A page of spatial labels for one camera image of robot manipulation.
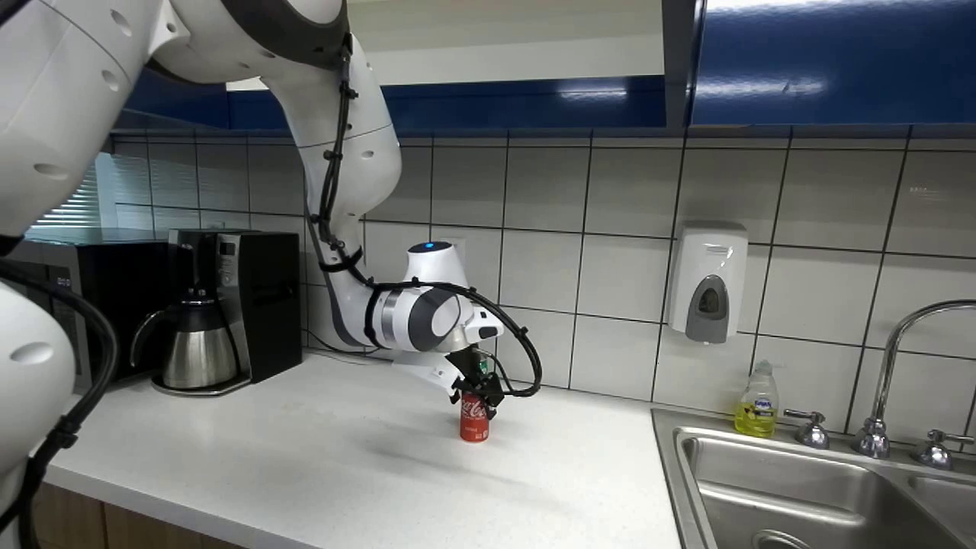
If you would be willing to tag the black microwave oven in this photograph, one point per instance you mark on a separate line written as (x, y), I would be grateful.
(122, 294)

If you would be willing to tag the blue cabinet door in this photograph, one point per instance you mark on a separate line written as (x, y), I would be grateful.
(202, 109)
(832, 63)

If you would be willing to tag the white open wall cabinet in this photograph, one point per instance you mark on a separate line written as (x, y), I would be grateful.
(507, 51)

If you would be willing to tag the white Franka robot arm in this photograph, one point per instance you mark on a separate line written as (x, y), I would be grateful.
(202, 40)

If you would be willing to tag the stainless steel sink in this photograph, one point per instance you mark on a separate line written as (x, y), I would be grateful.
(811, 498)

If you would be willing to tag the wooden base cabinet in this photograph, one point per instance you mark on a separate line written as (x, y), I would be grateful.
(133, 528)

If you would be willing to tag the yellow dish soap bottle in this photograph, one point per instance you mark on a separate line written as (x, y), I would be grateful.
(758, 407)

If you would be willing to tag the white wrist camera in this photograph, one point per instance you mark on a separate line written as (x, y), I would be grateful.
(435, 374)

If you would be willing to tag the white wall soap dispenser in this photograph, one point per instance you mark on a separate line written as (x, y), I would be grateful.
(709, 285)

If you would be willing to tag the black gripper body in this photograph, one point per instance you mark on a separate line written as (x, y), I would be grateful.
(473, 367)

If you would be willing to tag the chrome sink faucet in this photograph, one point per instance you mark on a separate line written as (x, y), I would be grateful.
(889, 386)

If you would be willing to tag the black coffee maker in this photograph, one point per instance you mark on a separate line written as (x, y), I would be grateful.
(267, 305)

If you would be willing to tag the stainless steel coffee carafe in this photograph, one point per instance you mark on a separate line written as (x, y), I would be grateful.
(200, 352)

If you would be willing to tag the red soda can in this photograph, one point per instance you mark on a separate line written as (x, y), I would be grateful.
(473, 423)

